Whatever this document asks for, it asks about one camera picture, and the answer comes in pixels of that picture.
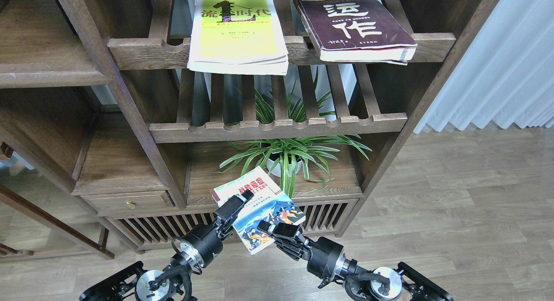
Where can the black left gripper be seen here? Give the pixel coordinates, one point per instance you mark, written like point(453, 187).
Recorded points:
point(204, 242)

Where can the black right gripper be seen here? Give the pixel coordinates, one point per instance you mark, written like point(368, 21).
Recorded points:
point(325, 258)

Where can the white green illustrated book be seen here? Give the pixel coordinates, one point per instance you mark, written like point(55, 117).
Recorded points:
point(269, 203)

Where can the dark maroon thick book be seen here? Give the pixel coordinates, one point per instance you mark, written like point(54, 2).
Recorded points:
point(355, 31)

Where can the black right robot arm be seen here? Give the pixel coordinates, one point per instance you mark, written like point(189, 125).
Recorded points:
point(386, 284)

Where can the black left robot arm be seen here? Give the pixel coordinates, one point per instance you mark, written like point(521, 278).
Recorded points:
point(151, 285)

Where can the white plant pot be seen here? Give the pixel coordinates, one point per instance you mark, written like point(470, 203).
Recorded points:
point(273, 165)

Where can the green spider plant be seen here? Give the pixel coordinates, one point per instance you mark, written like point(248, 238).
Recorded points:
point(315, 150)

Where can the dark wooden bookshelf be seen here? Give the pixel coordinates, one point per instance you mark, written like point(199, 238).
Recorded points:
point(95, 94)

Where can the yellow green paperback book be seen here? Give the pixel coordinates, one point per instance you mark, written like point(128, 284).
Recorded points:
point(237, 37)

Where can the white pleated curtain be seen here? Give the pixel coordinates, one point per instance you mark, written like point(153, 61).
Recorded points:
point(506, 77)

